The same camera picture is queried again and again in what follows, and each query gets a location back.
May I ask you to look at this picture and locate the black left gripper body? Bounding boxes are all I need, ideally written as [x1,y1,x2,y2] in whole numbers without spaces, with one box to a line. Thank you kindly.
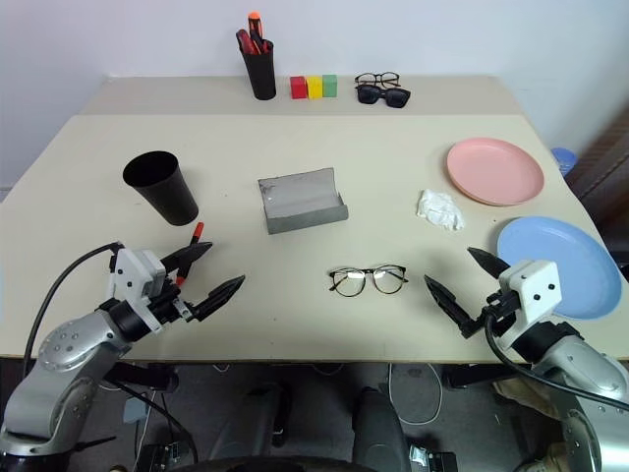
[145,277,197,325]

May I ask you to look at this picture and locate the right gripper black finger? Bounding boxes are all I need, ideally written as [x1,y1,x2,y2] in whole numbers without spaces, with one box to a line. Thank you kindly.
[423,273,486,341]
[466,246,513,285]

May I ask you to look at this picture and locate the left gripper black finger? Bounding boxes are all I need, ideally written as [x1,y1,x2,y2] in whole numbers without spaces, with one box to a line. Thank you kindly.
[188,274,247,324]
[158,241,214,278]

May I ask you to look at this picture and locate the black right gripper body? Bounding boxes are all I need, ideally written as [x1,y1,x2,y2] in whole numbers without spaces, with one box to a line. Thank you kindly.
[479,289,523,341]

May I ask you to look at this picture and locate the orange and black pen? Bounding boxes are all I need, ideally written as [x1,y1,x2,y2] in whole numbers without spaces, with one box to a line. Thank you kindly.
[174,221,205,289]

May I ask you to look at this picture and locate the tortoiseshell clear-lens glasses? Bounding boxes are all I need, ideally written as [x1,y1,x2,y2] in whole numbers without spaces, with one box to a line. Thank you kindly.
[327,264,410,298]

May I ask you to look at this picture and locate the wide black plastic cup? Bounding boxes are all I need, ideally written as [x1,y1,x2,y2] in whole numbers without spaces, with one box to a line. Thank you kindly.
[121,149,200,227]

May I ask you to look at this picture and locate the crumpled white tissue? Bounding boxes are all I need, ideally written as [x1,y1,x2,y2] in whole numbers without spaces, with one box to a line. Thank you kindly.
[416,189,466,231]

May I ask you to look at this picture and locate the blue plastic plate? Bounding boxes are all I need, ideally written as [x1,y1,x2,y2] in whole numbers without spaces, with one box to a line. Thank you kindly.
[495,215,624,322]

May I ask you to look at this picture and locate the pink plastic plate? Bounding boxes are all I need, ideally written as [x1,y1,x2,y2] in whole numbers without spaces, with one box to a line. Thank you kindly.
[445,137,545,207]

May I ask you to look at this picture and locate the grey open glasses case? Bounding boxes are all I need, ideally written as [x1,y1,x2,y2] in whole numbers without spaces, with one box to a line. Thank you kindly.
[257,167,351,236]

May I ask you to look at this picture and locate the blue round container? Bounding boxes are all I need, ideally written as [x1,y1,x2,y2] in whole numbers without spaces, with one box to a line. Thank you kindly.
[549,147,579,179]

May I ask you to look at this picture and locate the dark rounded shape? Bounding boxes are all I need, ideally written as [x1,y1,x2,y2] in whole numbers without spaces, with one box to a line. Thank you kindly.
[351,386,413,472]
[208,382,296,463]

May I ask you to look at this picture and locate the brown wooden furniture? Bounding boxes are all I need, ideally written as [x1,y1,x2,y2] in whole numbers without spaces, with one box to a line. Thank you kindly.
[567,105,629,276]

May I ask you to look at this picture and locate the black sunglasses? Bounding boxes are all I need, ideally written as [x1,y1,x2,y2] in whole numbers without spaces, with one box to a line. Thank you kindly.
[355,84,413,110]

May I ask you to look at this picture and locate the tall black tool holder cup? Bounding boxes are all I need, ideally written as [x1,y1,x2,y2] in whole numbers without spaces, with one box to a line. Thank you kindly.
[240,41,277,101]

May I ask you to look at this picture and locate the thin black-framed clear glasses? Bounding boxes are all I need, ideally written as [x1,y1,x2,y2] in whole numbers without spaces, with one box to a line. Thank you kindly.
[354,71,401,89]

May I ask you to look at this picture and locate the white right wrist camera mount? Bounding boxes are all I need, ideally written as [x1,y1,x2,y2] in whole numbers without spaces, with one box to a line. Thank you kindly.
[496,260,563,341]

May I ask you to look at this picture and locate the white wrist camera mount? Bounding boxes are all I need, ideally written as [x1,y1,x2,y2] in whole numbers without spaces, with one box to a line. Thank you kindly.
[496,260,563,341]
[106,248,169,336]

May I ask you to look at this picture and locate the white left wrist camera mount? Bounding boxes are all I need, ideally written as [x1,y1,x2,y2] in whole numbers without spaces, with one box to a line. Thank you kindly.
[106,248,169,336]

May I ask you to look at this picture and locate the black table frame bar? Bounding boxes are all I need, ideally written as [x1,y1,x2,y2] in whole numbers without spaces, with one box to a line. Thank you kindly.
[440,362,533,390]

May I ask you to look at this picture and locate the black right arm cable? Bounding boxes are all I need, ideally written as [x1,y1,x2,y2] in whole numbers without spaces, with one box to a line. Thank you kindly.
[484,312,629,412]

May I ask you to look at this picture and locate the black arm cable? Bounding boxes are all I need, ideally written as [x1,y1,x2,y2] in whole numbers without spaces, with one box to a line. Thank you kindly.
[22,241,124,375]
[484,312,629,412]

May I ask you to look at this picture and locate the white floor cable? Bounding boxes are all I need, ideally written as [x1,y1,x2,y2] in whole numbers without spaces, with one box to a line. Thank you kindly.
[386,362,444,427]

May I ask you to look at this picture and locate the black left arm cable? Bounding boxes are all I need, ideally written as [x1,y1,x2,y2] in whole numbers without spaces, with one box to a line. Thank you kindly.
[22,241,124,375]

